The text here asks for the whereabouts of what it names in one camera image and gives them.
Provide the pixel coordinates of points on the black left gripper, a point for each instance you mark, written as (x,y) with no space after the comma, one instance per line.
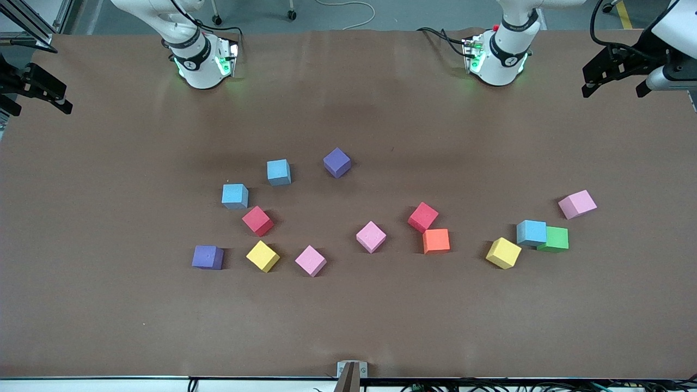
(622,60)

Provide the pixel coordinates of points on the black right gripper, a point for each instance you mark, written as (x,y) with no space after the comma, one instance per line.
(22,79)

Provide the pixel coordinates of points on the blue foam cube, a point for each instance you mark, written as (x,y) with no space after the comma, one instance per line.
(235,196)
(279,172)
(531,232)

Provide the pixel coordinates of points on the red foam cube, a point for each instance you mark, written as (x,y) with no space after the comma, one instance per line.
(257,220)
(423,217)

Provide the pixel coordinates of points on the purple foam cube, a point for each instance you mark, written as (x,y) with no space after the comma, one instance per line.
(207,257)
(337,162)

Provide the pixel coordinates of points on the pink foam cube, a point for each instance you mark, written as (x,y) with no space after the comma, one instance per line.
(310,260)
(577,204)
(371,237)

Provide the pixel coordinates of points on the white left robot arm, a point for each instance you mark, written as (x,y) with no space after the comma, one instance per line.
(503,65)

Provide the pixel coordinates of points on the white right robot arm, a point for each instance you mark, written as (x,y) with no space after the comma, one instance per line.
(199,71)

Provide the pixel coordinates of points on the green foam cube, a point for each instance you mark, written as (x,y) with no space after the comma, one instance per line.
(558,238)

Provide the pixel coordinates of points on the yellow foam cube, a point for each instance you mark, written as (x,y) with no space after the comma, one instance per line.
(263,256)
(503,252)

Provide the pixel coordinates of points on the orange foam cube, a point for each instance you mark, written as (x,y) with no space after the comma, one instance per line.
(436,240)

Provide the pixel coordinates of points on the brown table mat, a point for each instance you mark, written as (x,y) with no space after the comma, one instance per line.
(381,316)

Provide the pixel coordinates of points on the aluminium frame profile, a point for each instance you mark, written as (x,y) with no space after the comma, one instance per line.
(27,39)

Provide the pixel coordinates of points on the white table edge rail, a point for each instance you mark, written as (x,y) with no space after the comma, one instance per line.
(109,385)

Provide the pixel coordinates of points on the metal table edge bracket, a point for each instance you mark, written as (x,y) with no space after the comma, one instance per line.
(352,370)

